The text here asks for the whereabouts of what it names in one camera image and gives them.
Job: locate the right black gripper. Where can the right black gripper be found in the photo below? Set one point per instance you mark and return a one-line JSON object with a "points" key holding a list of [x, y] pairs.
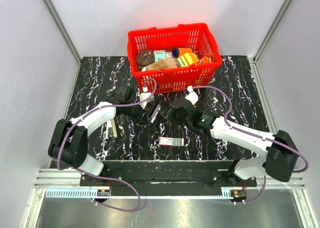
{"points": [[169, 113]]}

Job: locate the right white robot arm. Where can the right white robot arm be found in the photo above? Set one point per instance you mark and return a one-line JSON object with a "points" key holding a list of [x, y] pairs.
{"points": [[276, 153]]}

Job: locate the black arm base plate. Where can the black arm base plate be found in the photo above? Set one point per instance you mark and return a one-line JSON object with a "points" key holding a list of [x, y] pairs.
{"points": [[173, 179]]}

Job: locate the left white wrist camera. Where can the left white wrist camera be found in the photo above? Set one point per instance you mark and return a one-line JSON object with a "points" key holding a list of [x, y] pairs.
{"points": [[146, 97]]}

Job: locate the teal small carton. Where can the teal small carton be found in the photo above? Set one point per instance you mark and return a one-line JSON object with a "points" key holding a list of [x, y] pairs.
{"points": [[159, 55]]}

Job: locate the brown round muffin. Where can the brown round muffin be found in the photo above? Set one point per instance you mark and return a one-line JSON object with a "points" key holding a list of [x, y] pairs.
{"points": [[145, 58]]}

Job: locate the orange snack packet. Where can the orange snack packet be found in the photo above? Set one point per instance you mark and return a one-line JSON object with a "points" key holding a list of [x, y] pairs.
{"points": [[205, 60]]}

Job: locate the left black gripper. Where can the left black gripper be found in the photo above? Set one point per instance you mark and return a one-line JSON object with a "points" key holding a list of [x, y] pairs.
{"points": [[142, 118]]}

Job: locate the staple box red white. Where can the staple box red white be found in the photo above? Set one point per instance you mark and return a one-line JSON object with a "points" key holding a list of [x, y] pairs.
{"points": [[169, 141]]}

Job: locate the beige stapler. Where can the beige stapler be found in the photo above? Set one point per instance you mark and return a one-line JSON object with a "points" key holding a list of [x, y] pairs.
{"points": [[111, 131]]}

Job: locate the yellow green sponge pack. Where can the yellow green sponge pack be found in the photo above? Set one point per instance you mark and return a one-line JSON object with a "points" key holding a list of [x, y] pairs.
{"points": [[187, 59]]}

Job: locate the red plastic shopping basket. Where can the red plastic shopping basket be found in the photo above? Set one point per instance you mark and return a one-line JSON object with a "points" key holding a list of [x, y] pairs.
{"points": [[195, 36]]}

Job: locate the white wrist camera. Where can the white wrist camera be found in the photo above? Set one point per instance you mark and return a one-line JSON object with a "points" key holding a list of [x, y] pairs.
{"points": [[191, 96], [146, 97]]}

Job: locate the brown cardboard box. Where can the brown cardboard box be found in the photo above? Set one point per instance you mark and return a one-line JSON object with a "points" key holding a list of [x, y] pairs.
{"points": [[166, 63]]}

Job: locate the orange bottle blue cap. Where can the orange bottle blue cap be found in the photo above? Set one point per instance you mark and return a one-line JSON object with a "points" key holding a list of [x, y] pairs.
{"points": [[179, 51]]}

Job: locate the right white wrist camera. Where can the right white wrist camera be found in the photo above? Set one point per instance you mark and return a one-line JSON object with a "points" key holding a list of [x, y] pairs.
{"points": [[191, 96]]}

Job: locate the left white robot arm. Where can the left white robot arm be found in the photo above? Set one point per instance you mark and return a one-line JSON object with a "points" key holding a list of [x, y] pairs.
{"points": [[69, 142]]}

